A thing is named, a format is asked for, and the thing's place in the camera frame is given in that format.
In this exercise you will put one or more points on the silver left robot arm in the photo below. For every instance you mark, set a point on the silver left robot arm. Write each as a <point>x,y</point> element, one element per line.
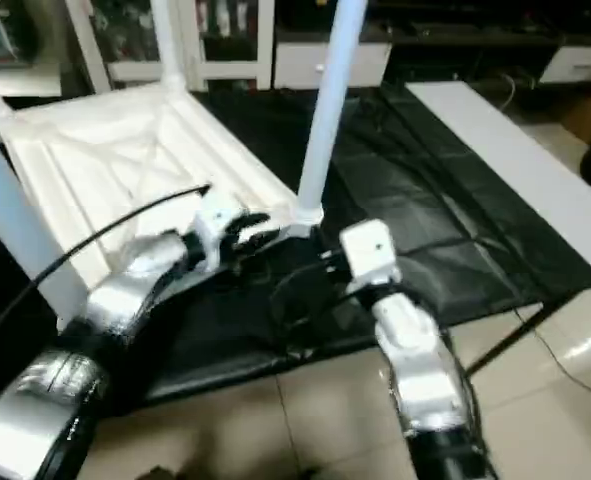
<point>125,290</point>

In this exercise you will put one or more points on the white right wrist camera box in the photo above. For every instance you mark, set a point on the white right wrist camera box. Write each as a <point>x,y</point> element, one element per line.
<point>367,255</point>

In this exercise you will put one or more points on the black tripod leg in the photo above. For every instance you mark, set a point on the black tripod leg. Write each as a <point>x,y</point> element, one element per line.
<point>510,340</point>

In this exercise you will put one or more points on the white flat board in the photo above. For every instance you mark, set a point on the white flat board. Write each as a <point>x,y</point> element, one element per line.
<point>520,160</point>

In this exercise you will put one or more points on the white glass door cabinet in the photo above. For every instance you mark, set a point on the white glass door cabinet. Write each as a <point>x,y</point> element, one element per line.
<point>215,40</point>

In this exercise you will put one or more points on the white low side cabinet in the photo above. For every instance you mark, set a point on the white low side cabinet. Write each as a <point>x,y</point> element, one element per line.
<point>580,65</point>

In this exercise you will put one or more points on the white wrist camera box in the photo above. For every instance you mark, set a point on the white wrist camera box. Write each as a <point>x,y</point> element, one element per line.
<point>220,225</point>
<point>367,255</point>

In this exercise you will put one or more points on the white drawer unit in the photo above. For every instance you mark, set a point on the white drawer unit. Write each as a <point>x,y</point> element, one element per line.
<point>350,65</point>

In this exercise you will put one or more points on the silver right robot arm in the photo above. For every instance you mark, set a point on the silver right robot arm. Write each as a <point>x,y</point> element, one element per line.
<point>420,360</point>

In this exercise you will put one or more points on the white plastic table top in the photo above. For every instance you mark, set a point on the white plastic table top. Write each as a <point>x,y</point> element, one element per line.
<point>125,160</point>

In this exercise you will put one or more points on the dark low sideboard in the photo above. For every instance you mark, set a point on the dark low sideboard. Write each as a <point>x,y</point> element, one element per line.
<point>465,25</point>

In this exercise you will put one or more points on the black work mat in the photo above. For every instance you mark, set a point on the black work mat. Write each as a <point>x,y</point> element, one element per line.
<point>425,200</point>

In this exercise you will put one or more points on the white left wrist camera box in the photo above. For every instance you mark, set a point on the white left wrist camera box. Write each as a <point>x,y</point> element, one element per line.
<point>220,225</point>

